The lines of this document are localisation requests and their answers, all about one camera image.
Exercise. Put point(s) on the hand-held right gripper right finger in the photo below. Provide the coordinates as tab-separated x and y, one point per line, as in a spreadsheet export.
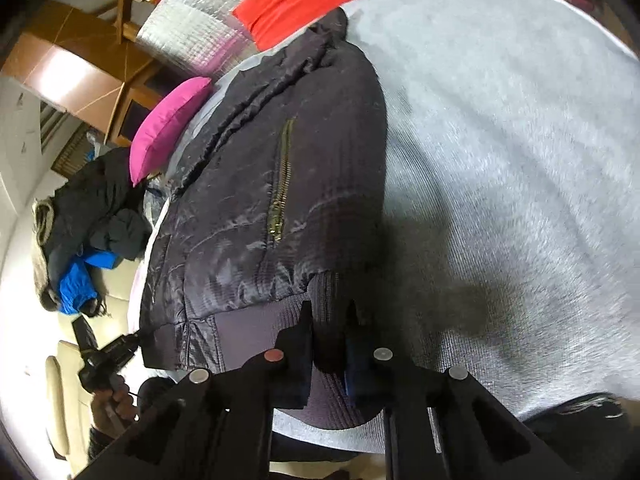
357	365

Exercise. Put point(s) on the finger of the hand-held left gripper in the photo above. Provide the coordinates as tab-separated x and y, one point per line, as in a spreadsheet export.
125	344

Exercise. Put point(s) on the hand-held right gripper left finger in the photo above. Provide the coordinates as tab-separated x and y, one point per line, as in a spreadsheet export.
300	360

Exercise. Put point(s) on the dark quilted zip jacket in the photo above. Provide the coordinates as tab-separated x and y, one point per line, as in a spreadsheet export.
280	160

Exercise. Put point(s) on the person's left forearm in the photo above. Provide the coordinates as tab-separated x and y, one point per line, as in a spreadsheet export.
100	442

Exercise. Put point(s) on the pile of dark clothes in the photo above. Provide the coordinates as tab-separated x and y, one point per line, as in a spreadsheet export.
95	200

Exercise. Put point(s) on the person's left hand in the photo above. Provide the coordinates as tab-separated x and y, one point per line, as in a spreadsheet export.
116	405

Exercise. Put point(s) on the cream leather sofa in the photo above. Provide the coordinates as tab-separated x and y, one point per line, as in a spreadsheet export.
65	360

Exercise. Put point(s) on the blue garment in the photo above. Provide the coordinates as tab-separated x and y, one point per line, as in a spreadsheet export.
75	280

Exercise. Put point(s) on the beige fleece garment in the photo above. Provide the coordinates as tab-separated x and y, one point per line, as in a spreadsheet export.
42	220

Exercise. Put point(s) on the pink pillow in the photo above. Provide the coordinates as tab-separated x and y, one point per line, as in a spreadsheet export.
165	125

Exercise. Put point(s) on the grey fleece blanket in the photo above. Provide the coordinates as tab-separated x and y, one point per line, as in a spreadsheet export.
500	160

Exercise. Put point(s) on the wooden cabinet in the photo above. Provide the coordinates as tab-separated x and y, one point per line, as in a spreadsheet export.
80	70

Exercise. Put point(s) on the silver foil insulation mat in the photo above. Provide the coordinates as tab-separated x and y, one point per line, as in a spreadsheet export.
200	25

